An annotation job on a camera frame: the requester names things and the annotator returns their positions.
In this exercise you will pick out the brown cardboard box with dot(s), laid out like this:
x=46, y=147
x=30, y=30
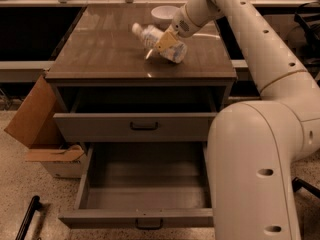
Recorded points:
x=34, y=127

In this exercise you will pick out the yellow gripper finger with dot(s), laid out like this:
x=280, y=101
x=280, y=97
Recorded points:
x=167, y=40

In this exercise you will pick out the black chair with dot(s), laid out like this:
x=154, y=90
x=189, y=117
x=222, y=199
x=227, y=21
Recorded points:
x=304, y=39

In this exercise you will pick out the white ceramic bowl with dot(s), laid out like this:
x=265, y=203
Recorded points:
x=162, y=16

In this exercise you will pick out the black bar on floor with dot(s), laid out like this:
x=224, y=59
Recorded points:
x=34, y=206

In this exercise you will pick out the clear plastic water bottle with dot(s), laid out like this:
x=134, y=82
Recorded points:
x=151, y=34

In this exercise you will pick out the grey upper drawer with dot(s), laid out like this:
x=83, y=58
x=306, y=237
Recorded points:
x=134, y=127

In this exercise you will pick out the black chair base leg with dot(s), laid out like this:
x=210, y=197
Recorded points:
x=298, y=183

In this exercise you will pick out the grey open lower drawer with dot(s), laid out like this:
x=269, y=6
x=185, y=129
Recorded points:
x=143, y=185

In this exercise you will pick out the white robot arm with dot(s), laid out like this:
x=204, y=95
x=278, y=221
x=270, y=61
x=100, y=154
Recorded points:
x=252, y=144

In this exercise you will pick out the grey drawer cabinet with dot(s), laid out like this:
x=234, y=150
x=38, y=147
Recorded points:
x=103, y=68

